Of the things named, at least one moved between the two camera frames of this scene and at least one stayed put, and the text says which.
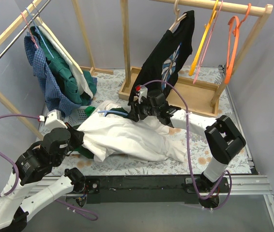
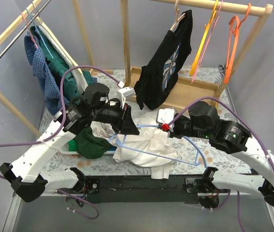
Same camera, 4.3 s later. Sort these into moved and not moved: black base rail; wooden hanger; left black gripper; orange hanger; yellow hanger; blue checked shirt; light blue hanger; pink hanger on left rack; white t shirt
Moved: left black gripper; white t shirt; light blue hanger
Not moved: wooden hanger; yellow hanger; black base rail; blue checked shirt; orange hanger; pink hanger on left rack
